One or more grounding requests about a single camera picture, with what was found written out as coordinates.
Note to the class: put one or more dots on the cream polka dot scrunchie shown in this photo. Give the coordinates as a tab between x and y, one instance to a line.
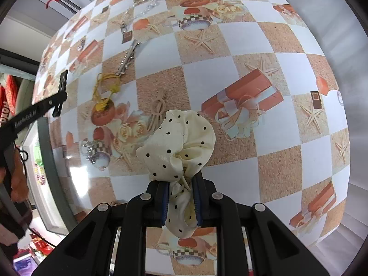
178	143

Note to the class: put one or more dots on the red box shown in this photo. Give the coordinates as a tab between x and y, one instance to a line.
43	246

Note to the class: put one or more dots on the checkered printed tablecloth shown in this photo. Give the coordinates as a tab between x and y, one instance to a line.
244	49

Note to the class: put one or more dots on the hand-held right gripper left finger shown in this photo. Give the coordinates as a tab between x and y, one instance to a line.
164	207

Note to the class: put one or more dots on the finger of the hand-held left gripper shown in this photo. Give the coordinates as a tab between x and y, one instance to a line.
61	87

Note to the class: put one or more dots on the person's left hand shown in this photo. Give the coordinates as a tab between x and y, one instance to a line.
19	178

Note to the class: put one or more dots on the white tray with grey rim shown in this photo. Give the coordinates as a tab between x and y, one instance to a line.
46	178

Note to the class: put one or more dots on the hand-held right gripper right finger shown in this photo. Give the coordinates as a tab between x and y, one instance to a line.
198	207

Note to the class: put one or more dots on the red printed bag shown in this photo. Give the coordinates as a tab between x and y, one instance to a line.
5	103

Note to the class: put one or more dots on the silver rhinestone hair clip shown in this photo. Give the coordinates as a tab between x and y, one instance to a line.
128	59

